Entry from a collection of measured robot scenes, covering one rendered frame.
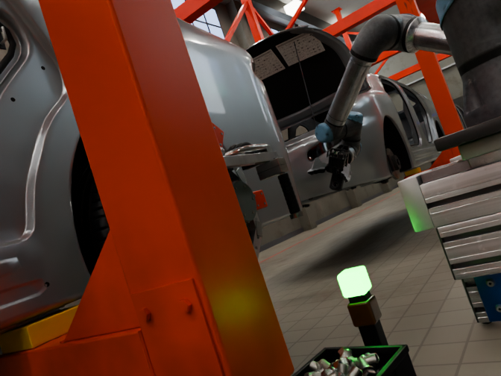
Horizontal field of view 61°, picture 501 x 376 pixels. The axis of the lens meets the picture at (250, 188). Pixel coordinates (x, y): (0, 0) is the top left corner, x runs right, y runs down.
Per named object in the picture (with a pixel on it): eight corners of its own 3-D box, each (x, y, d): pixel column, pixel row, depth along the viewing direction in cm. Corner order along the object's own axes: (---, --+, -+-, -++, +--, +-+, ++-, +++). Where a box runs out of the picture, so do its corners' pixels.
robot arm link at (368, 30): (382, 24, 128) (326, 151, 160) (404, 23, 134) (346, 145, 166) (355, 8, 134) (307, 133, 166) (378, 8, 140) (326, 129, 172)
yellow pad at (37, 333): (57, 330, 109) (51, 311, 109) (89, 323, 101) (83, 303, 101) (1, 355, 97) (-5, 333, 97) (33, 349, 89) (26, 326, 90)
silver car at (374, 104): (361, 186, 847) (334, 111, 858) (458, 153, 747) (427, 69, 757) (211, 242, 431) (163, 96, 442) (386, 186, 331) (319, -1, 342)
